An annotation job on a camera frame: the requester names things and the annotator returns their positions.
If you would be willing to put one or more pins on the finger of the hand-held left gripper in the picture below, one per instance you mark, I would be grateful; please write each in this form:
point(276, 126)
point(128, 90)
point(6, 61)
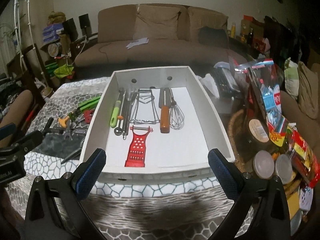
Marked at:
point(7, 129)
point(27, 141)

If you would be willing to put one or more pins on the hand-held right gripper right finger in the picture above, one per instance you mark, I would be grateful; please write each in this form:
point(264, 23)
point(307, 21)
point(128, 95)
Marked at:
point(223, 172)

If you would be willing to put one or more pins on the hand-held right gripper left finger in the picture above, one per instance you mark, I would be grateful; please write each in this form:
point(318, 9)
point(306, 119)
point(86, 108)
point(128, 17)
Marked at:
point(91, 172)

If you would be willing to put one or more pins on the white rectangular box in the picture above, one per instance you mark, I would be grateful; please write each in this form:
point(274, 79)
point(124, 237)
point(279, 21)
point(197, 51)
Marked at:
point(220, 122)

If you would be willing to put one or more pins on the wicker basket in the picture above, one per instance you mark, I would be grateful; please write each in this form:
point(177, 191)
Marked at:
point(236, 135)

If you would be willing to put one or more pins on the clear lidded plastic jar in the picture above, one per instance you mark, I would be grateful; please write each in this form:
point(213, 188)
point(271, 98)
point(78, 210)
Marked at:
point(263, 164)
point(283, 168)

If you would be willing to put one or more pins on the red peeler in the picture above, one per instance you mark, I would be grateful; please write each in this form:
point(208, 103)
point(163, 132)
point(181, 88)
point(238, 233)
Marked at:
point(136, 150)

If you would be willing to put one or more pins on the brown labelled jar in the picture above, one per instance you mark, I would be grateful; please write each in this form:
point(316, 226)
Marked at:
point(258, 132)

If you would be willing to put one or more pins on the green folding tool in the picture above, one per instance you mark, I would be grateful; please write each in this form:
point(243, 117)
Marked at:
point(87, 103)

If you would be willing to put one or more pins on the steel balloon whisk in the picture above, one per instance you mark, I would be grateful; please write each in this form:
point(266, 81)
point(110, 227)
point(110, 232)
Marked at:
point(177, 120)

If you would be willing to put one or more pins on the wooden chair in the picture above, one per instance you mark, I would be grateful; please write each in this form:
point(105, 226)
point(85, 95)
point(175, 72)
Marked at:
point(32, 62)

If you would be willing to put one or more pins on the green bag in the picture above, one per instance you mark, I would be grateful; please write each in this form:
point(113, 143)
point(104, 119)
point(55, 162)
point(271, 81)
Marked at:
point(63, 71)

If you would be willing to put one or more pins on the red and yellow snack bag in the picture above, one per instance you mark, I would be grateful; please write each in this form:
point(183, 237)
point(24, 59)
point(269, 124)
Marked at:
point(305, 155)

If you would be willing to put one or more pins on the blue and red snack bag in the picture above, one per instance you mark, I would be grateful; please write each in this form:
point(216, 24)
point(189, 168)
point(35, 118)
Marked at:
point(268, 100)

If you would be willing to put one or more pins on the white cloth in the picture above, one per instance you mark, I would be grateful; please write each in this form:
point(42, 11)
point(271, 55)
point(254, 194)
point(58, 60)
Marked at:
point(209, 85)

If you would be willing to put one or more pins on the black remote control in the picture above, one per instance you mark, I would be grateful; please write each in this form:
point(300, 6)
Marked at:
point(223, 80)

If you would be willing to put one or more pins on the stack of blue boxes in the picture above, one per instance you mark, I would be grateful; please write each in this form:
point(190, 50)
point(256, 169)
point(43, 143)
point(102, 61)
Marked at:
point(51, 33)

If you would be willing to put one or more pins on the white shelf stand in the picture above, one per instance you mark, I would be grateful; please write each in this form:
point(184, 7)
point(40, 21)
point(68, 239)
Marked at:
point(18, 17)

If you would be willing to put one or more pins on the green and white pillow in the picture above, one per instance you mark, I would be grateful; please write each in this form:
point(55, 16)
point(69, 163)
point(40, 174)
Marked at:
point(291, 77)

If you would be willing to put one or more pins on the large black speaker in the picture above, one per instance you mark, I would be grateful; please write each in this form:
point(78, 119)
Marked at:
point(70, 30)

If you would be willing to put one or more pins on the tan throw pillow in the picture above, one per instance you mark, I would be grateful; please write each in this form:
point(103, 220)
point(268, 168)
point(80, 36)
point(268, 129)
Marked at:
point(308, 90)

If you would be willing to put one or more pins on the small black speaker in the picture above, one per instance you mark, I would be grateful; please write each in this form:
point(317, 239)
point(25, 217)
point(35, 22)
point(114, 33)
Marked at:
point(84, 22)

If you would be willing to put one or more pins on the brown sofa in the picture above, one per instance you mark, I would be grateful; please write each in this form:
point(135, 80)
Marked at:
point(155, 55)

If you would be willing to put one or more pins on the dark cushion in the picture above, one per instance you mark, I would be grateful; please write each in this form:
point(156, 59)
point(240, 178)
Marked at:
point(212, 36)

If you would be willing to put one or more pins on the white papers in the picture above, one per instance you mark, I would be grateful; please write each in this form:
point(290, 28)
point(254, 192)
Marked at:
point(137, 42)

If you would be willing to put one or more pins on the dark glass bottle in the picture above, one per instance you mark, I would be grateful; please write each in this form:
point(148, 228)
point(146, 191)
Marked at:
point(250, 36)

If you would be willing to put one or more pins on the yellow bottle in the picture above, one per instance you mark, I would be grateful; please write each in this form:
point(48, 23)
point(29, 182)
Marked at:
point(233, 28)

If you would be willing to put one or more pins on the tan sofa cushion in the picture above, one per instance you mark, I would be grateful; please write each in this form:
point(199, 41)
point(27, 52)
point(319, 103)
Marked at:
point(157, 22)

